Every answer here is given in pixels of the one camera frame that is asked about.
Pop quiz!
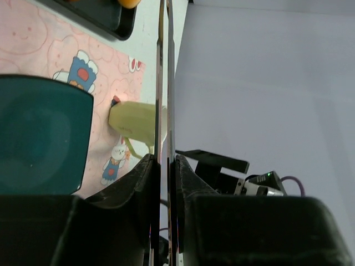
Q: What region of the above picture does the pink bunny placemat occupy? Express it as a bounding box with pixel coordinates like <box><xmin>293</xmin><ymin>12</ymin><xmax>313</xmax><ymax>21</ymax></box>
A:
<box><xmin>1</xmin><ymin>1</ymin><xmax>145</xmax><ymax>197</ymax></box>

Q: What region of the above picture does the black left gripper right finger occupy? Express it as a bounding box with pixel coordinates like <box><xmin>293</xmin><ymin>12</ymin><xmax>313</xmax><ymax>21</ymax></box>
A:
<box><xmin>175</xmin><ymin>155</ymin><xmax>352</xmax><ymax>265</ymax></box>

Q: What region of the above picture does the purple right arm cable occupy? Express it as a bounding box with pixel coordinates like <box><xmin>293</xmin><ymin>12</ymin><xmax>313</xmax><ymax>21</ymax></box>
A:
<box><xmin>281</xmin><ymin>175</ymin><xmax>308</xmax><ymax>197</ymax></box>

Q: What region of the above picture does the light green cup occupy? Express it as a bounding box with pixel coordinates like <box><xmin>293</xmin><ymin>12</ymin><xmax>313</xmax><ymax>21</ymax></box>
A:
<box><xmin>108</xmin><ymin>101</ymin><xmax>156</xmax><ymax>159</ymax></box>

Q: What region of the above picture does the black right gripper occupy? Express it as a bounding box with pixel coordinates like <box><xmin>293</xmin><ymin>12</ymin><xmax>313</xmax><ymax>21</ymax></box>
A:
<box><xmin>176</xmin><ymin>150</ymin><xmax>287</xmax><ymax>196</ymax></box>

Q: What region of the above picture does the orange bun at tray edge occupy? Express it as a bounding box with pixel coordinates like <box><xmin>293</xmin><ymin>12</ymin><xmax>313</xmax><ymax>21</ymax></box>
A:
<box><xmin>118</xmin><ymin>0</ymin><xmax>141</xmax><ymax>9</ymax></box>

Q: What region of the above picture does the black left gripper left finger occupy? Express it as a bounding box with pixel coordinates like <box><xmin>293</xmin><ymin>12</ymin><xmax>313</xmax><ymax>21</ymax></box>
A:
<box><xmin>1</xmin><ymin>155</ymin><xmax>159</xmax><ymax>265</ymax></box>

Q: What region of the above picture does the black baking tray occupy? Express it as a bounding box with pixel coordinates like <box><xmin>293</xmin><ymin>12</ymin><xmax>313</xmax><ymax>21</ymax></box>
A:
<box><xmin>56</xmin><ymin>1</ymin><xmax>137</xmax><ymax>41</ymax></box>

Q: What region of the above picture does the dark teal square plate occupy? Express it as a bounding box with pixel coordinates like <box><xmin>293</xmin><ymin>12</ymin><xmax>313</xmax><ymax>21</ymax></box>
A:
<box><xmin>1</xmin><ymin>74</ymin><xmax>94</xmax><ymax>195</ymax></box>

